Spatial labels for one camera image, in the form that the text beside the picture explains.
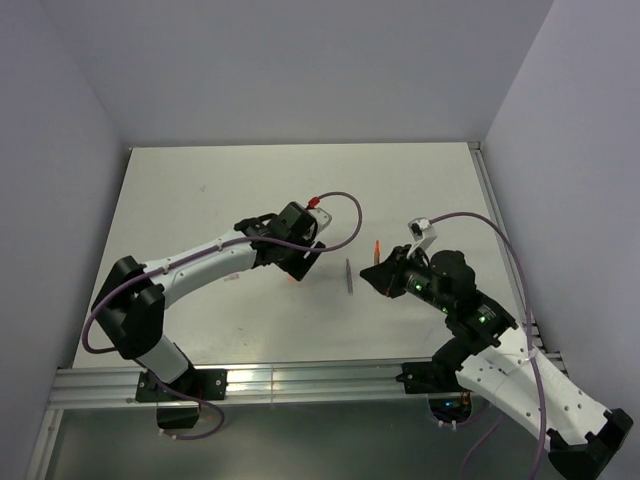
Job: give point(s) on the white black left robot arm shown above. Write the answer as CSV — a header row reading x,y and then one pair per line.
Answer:
x,y
132,301

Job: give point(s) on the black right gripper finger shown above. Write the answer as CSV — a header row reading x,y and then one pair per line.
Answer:
x,y
380,276
398,257

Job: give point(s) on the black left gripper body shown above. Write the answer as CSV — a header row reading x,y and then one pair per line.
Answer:
x,y
294,263

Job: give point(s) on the purple pen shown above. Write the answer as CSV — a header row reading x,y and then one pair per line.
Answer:
x,y
349,277

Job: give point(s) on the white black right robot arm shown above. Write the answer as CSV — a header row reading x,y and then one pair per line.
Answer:
x,y
488,355

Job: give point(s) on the aluminium mounting rail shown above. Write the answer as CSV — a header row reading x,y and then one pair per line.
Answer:
x,y
247,384

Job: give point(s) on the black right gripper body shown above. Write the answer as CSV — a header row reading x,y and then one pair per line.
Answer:
x,y
412,276

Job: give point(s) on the orange pen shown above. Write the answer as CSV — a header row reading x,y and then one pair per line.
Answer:
x,y
377,252

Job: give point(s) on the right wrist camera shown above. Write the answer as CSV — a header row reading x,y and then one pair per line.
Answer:
x,y
423,235

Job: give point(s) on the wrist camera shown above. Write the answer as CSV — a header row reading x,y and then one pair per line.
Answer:
x,y
423,235
322,220

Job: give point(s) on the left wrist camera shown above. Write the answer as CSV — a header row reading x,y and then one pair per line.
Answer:
x,y
322,220

